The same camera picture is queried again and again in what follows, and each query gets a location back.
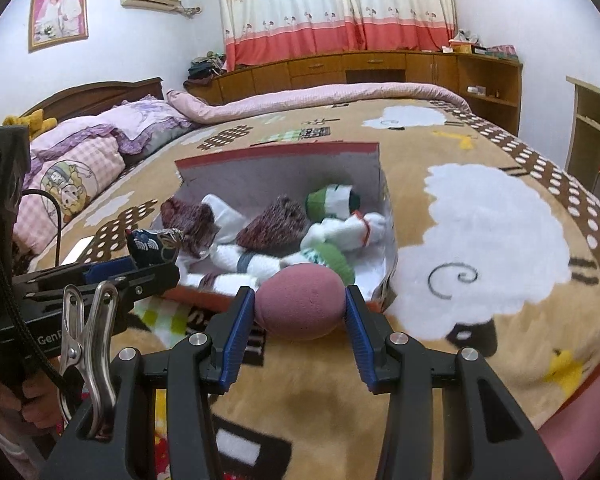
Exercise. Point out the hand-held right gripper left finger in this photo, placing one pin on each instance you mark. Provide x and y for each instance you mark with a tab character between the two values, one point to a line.
237	335

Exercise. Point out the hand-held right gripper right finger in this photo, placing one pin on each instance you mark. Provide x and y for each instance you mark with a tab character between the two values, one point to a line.
360	340

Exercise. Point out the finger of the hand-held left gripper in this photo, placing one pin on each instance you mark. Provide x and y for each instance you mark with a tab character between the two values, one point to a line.
110	269
152	280

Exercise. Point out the dark blue patterned pouch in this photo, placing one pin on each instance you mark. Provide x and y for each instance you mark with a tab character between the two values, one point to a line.
152	247

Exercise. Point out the maroon knitted sock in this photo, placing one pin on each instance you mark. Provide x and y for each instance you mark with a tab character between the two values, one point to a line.
275	225
190	220

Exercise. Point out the pink sponge ball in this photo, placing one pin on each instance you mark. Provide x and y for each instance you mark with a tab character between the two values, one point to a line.
300	300

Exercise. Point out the white sock grey band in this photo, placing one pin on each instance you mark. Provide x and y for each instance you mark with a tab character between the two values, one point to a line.
250	262

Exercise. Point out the white sock green stripe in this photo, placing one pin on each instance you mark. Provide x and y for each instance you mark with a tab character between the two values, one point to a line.
330	257

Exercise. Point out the green white striped sock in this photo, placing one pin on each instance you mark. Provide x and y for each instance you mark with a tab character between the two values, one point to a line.
325	202

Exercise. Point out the red cardboard box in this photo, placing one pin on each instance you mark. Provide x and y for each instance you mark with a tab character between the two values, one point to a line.
290	165

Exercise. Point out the person's left hand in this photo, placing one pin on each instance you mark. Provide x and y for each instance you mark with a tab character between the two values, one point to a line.
40	405

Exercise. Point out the yellow plush toy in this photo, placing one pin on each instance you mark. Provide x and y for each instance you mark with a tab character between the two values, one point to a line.
30	121

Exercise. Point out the metal spring clip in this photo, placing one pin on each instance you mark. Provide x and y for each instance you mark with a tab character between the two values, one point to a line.
100	340

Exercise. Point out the pink plaid cartoon pillow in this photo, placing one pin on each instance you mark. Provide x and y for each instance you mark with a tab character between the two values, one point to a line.
75	180

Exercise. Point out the wooden headboard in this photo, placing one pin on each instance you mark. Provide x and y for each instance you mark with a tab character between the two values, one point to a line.
105	92

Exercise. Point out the purple ruffled pillow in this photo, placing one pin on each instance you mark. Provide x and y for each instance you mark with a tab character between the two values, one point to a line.
145	120

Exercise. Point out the brown printed blanket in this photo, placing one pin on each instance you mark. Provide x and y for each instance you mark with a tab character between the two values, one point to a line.
480	210

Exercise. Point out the pile of folded clothes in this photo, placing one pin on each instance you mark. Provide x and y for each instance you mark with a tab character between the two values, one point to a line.
205	67

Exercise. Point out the person's pink clothing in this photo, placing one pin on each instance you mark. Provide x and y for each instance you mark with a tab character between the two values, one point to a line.
585	435

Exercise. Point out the pink rolled quilt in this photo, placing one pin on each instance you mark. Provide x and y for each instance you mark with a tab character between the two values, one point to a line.
330	97

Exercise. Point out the wooden low cabinet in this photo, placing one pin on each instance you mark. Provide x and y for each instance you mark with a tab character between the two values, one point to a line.
380	62

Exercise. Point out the boxes on cabinet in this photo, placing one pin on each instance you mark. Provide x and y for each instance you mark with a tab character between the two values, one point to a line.
465	47

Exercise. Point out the white and red curtain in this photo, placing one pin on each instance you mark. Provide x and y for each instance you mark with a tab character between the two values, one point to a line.
330	10

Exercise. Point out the light wooden shelf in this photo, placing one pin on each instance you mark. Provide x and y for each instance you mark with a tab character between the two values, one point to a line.
595	110

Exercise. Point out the framed wall photo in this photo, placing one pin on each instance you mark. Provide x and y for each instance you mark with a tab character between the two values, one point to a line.
57	15

